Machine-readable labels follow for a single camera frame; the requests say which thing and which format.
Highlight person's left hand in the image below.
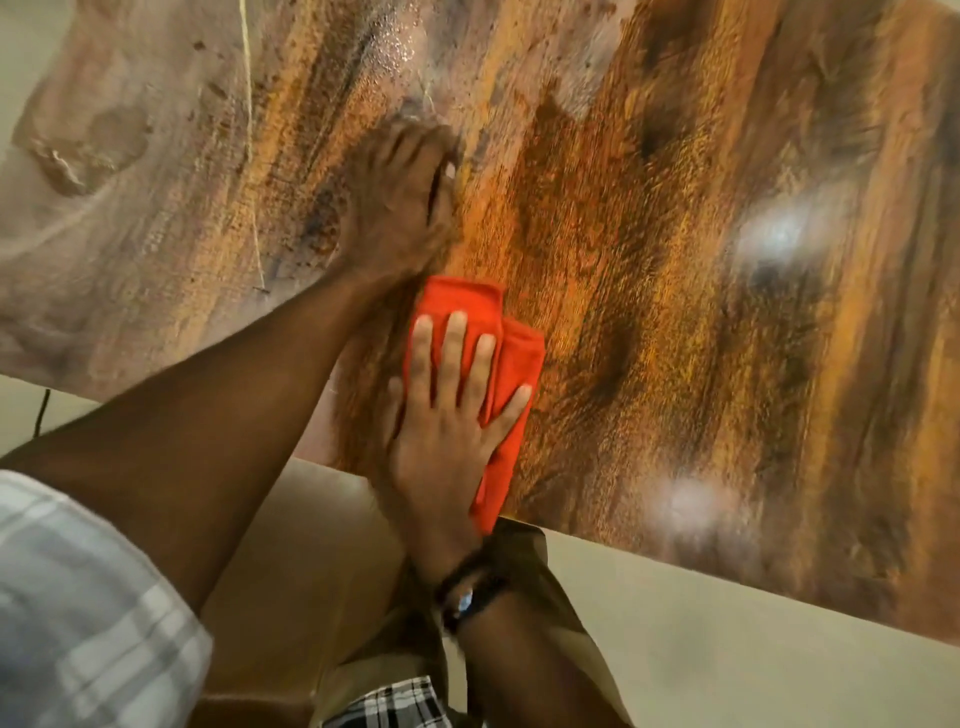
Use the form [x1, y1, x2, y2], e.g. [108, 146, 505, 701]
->
[337, 119, 463, 292]

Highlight person's right hand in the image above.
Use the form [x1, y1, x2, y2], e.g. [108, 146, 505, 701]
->
[386, 311, 534, 584]

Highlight red cleaning cloth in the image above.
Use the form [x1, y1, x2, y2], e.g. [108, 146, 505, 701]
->
[403, 275, 547, 535]

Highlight person's right forearm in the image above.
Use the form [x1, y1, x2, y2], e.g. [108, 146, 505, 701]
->
[449, 592, 631, 728]

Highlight person's left forearm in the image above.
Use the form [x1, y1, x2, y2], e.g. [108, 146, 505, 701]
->
[0, 269, 384, 616]

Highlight khaki trousers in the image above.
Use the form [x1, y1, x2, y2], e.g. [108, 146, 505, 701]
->
[307, 517, 635, 728]

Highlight brown wooden chair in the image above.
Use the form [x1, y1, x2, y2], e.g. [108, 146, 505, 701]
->
[198, 457, 412, 703]

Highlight wooden table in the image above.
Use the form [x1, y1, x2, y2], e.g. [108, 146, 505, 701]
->
[0, 0, 960, 646]

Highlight black white plaid shirt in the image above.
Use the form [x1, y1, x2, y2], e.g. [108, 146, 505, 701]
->
[0, 470, 455, 728]

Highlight black beaded bracelet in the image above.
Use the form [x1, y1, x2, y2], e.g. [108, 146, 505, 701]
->
[440, 568, 513, 637]

